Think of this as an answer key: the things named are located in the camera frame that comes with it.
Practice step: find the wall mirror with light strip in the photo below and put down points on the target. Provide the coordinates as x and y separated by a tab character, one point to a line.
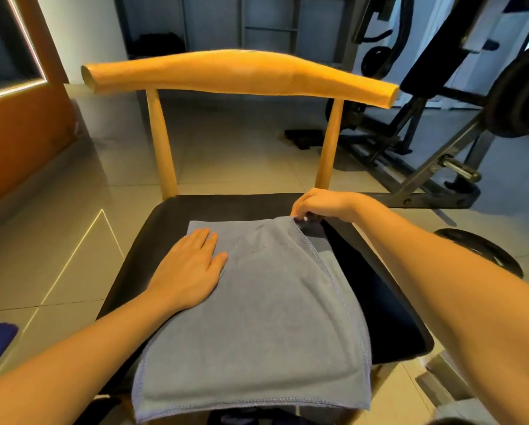
7	39

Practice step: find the mounted black weight plate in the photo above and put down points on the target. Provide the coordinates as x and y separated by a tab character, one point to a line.
521	93

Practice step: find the person's right forearm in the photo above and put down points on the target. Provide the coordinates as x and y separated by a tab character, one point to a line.
459	296

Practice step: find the single blue-grey towel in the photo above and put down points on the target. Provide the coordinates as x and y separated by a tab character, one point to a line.
264	341

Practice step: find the person's right hand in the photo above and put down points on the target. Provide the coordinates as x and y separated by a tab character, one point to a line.
325	205

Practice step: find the person's left hand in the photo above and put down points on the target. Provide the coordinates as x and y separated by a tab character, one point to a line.
189	274

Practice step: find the person's left forearm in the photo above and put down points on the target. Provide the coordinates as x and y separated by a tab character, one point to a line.
60	372

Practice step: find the grey shelf unit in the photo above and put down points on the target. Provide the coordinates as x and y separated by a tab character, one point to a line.
229	17

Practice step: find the loose black weight plate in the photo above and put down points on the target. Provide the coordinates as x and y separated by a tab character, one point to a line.
481	248

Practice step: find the wooden chair with black seat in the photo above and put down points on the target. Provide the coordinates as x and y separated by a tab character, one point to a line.
238	71

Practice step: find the black and grey gym machine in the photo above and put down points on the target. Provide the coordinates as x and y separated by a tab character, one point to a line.
424	163

